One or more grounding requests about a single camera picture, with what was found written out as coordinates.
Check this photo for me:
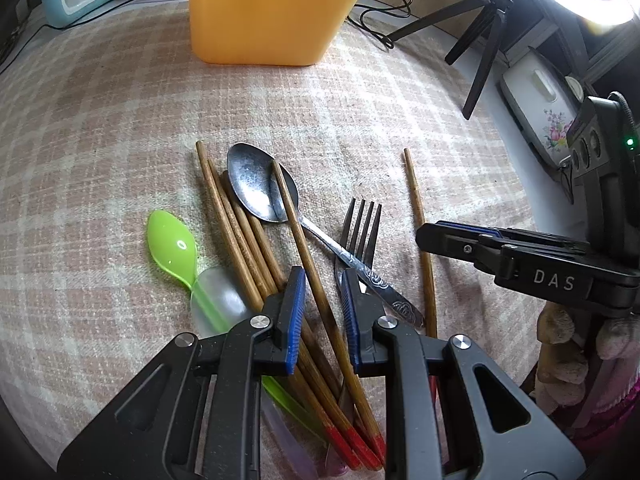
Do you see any clear plastic spoon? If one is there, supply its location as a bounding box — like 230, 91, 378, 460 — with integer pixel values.
190, 268, 320, 479

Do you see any black kettle cable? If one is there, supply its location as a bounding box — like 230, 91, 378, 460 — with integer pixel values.
0, 0, 191, 76

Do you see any dark wooden chopstick red tip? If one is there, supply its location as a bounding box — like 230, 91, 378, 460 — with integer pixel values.
272, 160, 386, 468

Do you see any lone wooden chopstick red tip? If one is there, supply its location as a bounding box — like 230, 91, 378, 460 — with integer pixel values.
404, 148, 438, 338

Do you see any checkered beige table mat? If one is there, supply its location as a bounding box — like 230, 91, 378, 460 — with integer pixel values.
1, 1, 535, 465

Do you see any black tripod stand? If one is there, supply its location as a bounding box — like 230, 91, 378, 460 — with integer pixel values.
385, 0, 514, 120

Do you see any pink jacket sleeve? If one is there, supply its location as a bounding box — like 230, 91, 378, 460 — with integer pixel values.
573, 356, 639, 463

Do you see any gloved right hand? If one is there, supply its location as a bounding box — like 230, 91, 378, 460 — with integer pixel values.
535, 302, 639, 414

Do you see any white floral rice cooker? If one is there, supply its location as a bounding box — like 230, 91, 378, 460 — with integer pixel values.
500, 48, 580, 169

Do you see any metal spoon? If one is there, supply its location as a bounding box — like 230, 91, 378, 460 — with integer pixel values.
227, 143, 424, 328

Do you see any green plastic spoon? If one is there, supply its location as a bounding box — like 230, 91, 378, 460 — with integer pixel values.
145, 209, 329, 443

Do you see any yellow plastic utensil bin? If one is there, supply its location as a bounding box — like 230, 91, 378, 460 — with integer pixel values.
189, 0, 357, 66

